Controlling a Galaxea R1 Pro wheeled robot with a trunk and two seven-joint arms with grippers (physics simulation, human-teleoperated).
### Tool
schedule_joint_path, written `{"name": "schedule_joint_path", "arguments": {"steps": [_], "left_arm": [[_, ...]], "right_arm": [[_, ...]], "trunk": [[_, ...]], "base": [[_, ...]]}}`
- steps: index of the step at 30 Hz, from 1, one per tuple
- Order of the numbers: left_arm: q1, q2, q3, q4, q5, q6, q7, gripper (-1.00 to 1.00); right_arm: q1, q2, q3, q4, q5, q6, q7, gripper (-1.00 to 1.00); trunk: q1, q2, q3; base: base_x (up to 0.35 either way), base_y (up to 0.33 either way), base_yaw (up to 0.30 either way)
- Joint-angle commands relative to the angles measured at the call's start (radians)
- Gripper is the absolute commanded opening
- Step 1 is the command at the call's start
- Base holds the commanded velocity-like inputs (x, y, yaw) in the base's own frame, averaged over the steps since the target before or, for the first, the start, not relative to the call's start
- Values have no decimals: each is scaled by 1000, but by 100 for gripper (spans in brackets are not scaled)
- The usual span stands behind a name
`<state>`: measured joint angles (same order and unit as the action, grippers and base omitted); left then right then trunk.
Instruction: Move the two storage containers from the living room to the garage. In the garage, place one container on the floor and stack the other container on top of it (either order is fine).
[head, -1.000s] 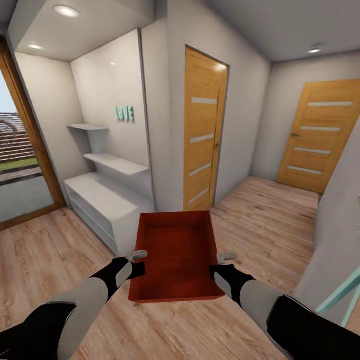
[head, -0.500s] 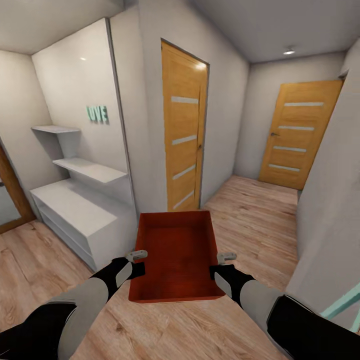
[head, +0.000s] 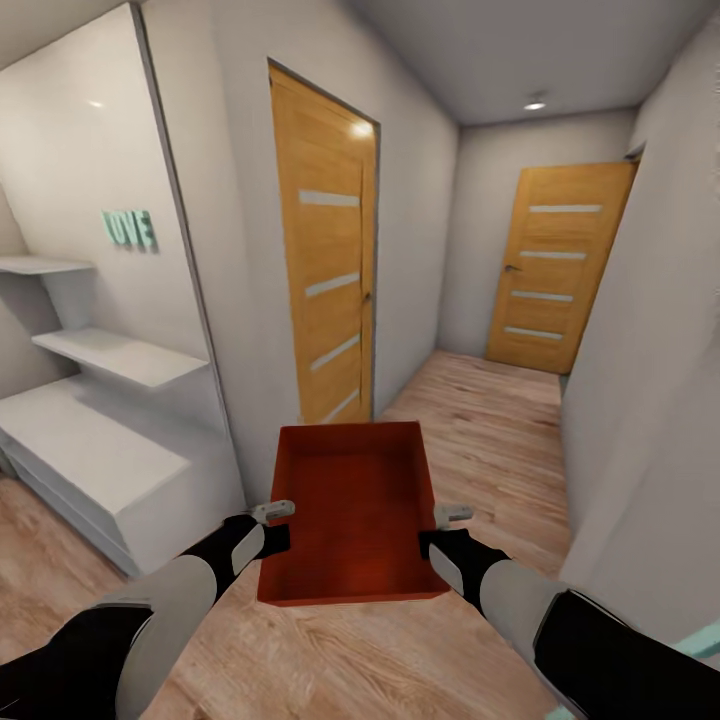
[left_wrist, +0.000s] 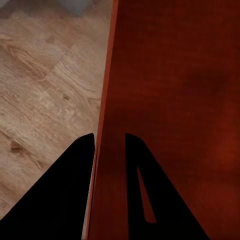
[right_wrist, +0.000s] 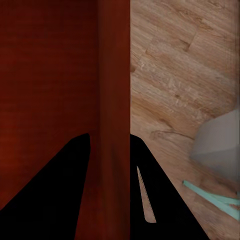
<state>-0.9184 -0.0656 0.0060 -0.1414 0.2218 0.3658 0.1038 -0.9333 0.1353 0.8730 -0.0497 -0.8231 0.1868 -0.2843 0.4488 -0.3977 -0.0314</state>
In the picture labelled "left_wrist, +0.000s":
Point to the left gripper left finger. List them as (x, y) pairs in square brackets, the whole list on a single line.
[(54, 207)]

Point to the storage box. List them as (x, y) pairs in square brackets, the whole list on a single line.
[(172, 78)]

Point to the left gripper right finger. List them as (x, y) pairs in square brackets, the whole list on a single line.
[(174, 219)]

